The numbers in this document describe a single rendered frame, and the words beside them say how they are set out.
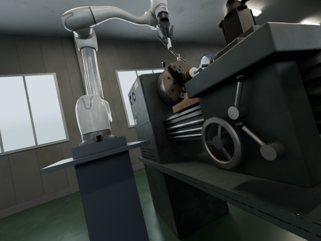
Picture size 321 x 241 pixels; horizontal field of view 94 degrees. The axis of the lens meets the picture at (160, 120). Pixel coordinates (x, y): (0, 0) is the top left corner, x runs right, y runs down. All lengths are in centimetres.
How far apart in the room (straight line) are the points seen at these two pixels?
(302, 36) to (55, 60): 407
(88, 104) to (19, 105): 311
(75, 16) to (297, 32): 106
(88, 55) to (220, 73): 98
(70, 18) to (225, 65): 98
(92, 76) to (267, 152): 105
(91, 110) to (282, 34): 78
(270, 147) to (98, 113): 74
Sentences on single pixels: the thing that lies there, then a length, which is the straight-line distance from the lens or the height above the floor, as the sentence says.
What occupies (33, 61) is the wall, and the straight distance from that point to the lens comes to 422.
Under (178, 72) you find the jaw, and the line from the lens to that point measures 107.
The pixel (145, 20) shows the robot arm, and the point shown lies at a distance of 140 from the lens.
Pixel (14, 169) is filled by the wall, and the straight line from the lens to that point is 387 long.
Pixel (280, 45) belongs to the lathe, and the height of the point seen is 88.
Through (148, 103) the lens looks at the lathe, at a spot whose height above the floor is 100.
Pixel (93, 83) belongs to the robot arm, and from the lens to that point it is 114.
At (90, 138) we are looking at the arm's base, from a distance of 85.
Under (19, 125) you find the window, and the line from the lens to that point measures 386.
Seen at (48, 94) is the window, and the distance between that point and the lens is 389.
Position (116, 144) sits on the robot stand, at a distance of 81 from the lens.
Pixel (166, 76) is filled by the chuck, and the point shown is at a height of 114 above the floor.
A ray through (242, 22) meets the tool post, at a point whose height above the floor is 106.
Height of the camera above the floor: 78
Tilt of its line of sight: 4 degrees up
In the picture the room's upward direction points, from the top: 14 degrees counter-clockwise
